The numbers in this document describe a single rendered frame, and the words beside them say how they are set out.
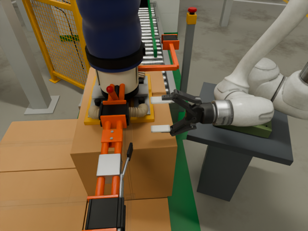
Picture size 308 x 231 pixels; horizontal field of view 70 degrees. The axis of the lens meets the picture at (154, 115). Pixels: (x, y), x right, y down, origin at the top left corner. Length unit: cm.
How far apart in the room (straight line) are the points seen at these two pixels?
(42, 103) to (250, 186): 214
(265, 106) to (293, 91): 29
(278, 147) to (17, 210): 129
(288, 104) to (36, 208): 126
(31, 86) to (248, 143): 204
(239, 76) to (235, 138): 38
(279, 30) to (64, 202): 115
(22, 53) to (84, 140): 154
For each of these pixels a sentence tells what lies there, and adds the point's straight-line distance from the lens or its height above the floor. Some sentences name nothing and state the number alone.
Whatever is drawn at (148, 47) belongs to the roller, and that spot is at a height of 55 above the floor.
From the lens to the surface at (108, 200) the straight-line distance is 56.
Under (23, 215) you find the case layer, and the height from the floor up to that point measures 54.
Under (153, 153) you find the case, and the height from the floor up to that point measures 91.
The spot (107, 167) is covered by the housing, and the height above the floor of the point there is 109.
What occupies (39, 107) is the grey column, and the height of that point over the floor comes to 4.
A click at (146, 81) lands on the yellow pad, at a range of 110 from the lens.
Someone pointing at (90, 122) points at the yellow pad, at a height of 96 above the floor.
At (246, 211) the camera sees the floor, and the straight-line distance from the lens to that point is 186.
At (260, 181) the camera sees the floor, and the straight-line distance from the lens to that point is 203.
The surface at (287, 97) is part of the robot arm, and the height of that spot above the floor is 100.
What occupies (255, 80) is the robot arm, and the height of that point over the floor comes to 103.
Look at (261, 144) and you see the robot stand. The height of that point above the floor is 75.
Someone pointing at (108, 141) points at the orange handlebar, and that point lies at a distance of 68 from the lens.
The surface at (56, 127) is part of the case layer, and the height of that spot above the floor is 54.
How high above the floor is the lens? 160
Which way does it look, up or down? 43 degrees down
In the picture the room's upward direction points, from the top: straight up
